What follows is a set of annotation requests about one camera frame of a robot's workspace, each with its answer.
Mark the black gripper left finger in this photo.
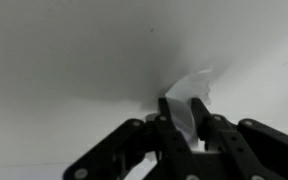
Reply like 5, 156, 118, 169
63, 97, 202, 180

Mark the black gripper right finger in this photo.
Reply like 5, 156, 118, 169
190, 97, 288, 180

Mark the white paper ball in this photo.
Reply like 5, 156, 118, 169
165, 69, 213, 148

